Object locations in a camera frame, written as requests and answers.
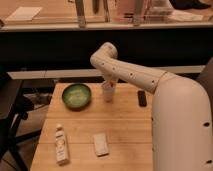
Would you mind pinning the white paper sheet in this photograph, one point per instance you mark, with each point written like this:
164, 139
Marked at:
23, 14

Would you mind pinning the white ceramic cup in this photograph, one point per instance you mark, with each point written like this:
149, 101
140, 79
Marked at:
107, 92

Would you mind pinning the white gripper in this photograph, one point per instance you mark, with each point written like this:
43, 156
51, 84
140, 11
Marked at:
112, 79

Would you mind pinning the green ceramic bowl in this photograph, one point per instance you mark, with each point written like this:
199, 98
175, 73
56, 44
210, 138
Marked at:
76, 96

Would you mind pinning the black chair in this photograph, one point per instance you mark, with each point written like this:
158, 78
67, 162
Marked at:
14, 108

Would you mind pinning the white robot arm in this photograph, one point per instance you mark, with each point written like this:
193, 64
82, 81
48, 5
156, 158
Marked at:
181, 118

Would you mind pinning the white sponge block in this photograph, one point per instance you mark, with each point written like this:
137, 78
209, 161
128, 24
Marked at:
100, 144

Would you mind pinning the white lotion bottle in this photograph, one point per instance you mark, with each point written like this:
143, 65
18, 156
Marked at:
62, 154

